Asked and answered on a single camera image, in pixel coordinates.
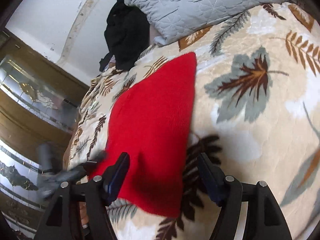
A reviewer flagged red and blue knit garment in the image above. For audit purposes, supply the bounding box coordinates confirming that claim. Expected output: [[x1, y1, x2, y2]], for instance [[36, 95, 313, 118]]
[[89, 52, 197, 218]]

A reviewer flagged black clothing pile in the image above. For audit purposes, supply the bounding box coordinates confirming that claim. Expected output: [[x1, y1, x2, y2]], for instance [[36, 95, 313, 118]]
[[99, 0, 150, 72]]

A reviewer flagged person right hand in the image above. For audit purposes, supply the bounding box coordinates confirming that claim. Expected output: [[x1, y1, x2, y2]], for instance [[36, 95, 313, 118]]
[[79, 202, 89, 230]]

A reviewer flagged wooden glass door cabinet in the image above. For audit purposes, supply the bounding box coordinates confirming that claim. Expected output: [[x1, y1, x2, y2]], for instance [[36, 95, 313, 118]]
[[1, 29, 88, 239]]

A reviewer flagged leaf patterned beige blanket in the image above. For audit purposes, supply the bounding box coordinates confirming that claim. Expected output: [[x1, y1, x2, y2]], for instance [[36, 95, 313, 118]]
[[65, 3, 319, 239]]

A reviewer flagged grey quilted pillow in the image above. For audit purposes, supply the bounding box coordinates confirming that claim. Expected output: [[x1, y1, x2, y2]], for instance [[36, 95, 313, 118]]
[[124, 0, 287, 46]]

